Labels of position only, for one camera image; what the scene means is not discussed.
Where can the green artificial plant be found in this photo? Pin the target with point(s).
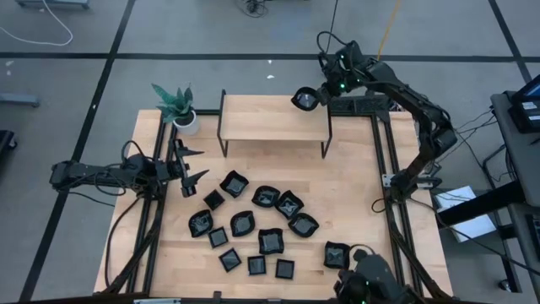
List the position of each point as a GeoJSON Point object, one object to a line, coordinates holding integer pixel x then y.
{"type": "Point", "coordinates": [177, 105]}

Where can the black desk crossbar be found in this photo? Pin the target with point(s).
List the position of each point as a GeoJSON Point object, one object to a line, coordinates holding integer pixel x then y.
{"type": "Point", "coordinates": [481, 205]}

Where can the grey cart base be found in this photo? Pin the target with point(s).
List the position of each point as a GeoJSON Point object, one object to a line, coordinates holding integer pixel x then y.
{"type": "Point", "coordinates": [50, 3]}

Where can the black furniture base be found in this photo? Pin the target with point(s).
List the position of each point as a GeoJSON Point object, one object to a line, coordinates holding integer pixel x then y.
{"type": "Point", "coordinates": [6, 141]}

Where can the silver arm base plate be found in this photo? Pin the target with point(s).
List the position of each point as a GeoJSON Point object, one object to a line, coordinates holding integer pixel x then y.
{"type": "Point", "coordinates": [386, 180]}

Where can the black table edge clip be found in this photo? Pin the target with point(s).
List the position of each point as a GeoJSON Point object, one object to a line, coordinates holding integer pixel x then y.
{"type": "Point", "coordinates": [217, 295]}

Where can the black laptop blue screen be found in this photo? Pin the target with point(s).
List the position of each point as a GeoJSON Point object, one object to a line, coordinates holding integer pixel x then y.
{"type": "Point", "coordinates": [525, 114]}

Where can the white plant pot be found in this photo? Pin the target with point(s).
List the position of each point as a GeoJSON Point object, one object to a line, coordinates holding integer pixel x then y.
{"type": "Point", "coordinates": [190, 126]}

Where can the black small square mini plate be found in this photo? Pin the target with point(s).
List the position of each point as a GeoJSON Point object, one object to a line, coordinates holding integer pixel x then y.
{"type": "Point", "coordinates": [218, 237]}
{"type": "Point", "coordinates": [230, 259]}
{"type": "Point", "coordinates": [284, 269]}
{"type": "Point", "coordinates": [256, 265]}
{"type": "Point", "coordinates": [214, 199]}

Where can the wooden shelf black metal legs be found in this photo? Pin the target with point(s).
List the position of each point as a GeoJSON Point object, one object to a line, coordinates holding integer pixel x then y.
{"type": "Point", "coordinates": [274, 118]}

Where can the white paper sheet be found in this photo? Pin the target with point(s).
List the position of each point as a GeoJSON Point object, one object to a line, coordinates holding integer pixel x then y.
{"type": "Point", "coordinates": [478, 231]}

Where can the grey desk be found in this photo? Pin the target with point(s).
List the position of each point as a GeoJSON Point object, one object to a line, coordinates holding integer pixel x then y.
{"type": "Point", "coordinates": [519, 156]}

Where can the silver table edge bracket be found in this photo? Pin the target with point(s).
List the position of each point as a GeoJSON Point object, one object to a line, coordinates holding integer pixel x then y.
{"type": "Point", "coordinates": [156, 301]}

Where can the black caster wheel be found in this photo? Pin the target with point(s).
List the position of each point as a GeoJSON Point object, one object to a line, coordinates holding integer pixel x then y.
{"type": "Point", "coordinates": [505, 285]}

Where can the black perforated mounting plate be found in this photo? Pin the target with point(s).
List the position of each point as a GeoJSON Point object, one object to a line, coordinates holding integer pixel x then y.
{"type": "Point", "coordinates": [363, 104]}

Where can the black leaf-shaped mini plate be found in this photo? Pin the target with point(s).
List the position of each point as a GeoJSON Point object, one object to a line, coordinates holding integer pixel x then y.
{"type": "Point", "coordinates": [200, 223]}
{"type": "Point", "coordinates": [242, 223]}

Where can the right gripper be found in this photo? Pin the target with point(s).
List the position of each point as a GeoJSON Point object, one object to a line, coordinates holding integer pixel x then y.
{"type": "Point", "coordinates": [346, 67]}

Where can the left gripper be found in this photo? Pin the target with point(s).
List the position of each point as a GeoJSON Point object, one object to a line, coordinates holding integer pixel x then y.
{"type": "Point", "coordinates": [177, 171]}

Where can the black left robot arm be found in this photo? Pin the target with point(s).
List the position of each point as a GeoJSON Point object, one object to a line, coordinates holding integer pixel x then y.
{"type": "Point", "coordinates": [84, 173]}

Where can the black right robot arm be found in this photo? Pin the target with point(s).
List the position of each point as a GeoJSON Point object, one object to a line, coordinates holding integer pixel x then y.
{"type": "Point", "coordinates": [424, 110]}

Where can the grey furniture foot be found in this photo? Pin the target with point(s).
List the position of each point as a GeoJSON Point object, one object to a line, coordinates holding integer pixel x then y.
{"type": "Point", "coordinates": [19, 100]}

